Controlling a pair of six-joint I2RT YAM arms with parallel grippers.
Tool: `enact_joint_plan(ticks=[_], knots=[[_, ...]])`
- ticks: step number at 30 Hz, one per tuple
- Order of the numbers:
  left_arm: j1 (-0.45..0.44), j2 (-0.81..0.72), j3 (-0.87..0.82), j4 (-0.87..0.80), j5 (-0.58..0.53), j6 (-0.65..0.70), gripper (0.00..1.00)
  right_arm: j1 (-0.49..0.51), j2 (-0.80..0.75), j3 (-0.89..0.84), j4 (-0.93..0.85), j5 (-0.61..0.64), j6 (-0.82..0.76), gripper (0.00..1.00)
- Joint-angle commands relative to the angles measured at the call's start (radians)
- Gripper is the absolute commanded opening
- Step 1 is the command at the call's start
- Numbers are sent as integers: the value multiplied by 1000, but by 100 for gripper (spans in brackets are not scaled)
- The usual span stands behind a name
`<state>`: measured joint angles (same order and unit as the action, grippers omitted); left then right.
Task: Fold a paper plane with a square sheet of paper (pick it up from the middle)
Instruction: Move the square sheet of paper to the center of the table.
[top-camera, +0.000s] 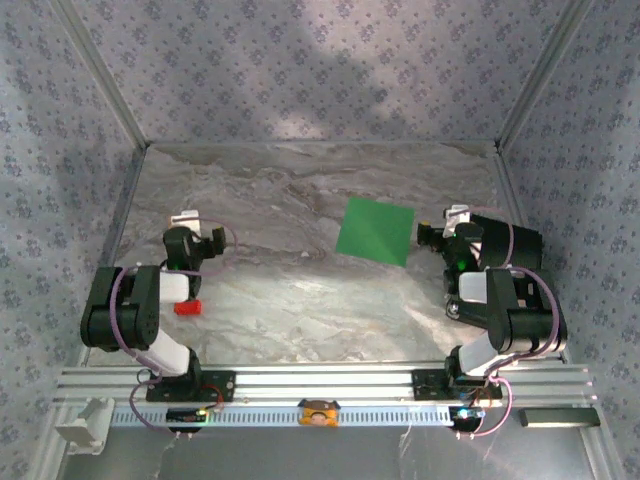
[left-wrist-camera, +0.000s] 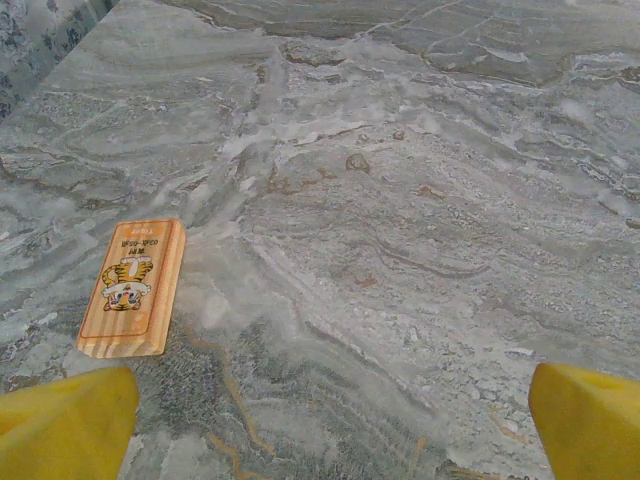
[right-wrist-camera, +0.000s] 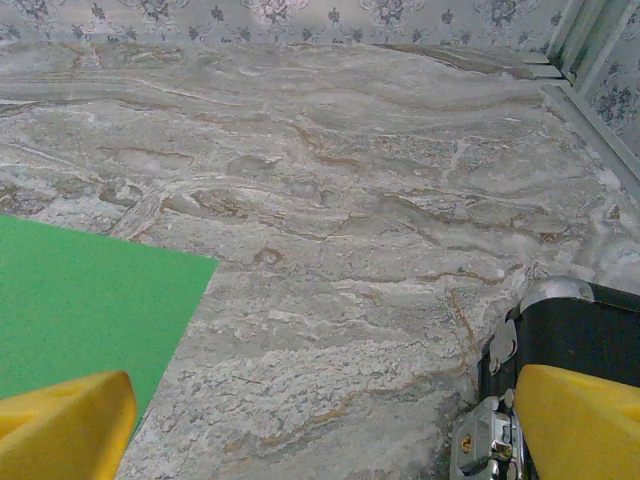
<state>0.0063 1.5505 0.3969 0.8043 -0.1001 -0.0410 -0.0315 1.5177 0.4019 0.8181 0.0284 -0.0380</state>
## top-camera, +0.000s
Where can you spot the green square paper sheet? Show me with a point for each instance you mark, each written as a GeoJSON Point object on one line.
{"type": "Point", "coordinates": [375, 232]}

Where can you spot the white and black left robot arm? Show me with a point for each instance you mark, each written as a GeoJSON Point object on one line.
{"type": "Point", "coordinates": [170, 357]}

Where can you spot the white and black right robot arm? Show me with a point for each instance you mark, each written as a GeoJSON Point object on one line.
{"type": "Point", "coordinates": [475, 357]}

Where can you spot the small red plastic block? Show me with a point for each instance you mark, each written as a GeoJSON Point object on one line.
{"type": "Point", "coordinates": [189, 308]}

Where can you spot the silver metal caster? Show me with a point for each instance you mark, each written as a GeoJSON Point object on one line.
{"type": "Point", "coordinates": [453, 309]}

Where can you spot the black mesh box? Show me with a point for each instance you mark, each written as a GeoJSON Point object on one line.
{"type": "Point", "coordinates": [525, 245]}

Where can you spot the black circuit board with LED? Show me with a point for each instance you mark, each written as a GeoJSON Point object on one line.
{"type": "Point", "coordinates": [465, 415]}
{"type": "Point", "coordinates": [185, 415]}

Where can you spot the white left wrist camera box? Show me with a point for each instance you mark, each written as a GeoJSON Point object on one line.
{"type": "Point", "coordinates": [182, 220]}

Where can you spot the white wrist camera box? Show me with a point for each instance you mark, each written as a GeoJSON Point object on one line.
{"type": "Point", "coordinates": [182, 220]}
{"type": "Point", "coordinates": [456, 216]}

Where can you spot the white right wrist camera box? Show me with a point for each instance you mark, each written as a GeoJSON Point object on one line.
{"type": "Point", "coordinates": [456, 216]}

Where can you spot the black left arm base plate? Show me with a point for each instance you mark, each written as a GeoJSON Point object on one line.
{"type": "Point", "coordinates": [220, 385]}

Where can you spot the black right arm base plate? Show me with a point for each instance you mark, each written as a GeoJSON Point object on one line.
{"type": "Point", "coordinates": [427, 385]}

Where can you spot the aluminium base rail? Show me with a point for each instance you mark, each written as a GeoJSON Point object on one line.
{"type": "Point", "coordinates": [325, 382]}

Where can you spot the aluminium frame post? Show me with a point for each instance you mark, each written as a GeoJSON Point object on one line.
{"type": "Point", "coordinates": [103, 75]}
{"type": "Point", "coordinates": [540, 75]}

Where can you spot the white plastic bracket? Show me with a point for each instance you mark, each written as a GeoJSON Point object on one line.
{"type": "Point", "coordinates": [80, 430]}

